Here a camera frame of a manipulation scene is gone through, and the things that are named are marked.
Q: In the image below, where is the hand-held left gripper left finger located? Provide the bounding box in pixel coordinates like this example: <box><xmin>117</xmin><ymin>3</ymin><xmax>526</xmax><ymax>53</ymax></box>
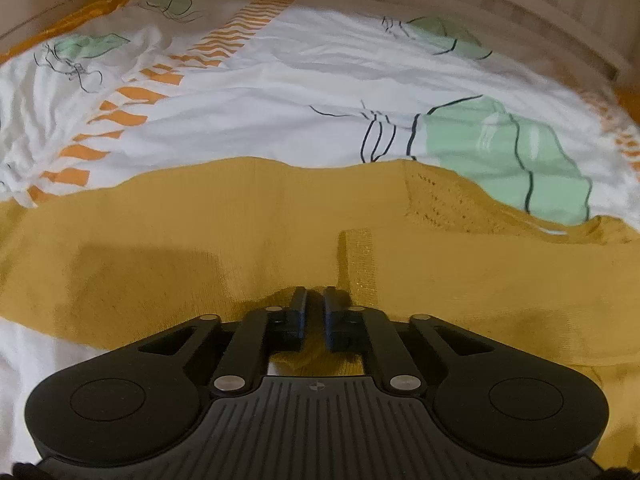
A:
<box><xmin>137</xmin><ymin>286</ymin><xmax>308</xmax><ymax>396</ymax></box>

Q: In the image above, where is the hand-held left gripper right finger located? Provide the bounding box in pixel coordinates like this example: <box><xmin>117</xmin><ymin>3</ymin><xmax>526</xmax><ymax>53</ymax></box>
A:
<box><xmin>322</xmin><ymin>286</ymin><xmax>501</xmax><ymax>396</ymax></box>

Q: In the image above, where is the mustard yellow knit garment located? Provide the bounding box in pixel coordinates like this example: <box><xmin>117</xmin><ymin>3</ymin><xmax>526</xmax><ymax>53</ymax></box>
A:
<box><xmin>0</xmin><ymin>156</ymin><xmax>640</xmax><ymax>471</ymax></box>

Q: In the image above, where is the white leaf-print bed cover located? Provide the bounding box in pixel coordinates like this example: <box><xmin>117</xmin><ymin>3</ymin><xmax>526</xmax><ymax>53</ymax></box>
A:
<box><xmin>0</xmin><ymin>0</ymin><xmax>640</xmax><ymax>463</ymax></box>

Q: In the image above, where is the orange bed sheet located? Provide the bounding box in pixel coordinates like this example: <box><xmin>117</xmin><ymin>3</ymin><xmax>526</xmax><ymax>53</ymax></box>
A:
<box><xmin>0</xmin><ymin>0</ymin><xmax>168</xmax><ymax>58</ymax></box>

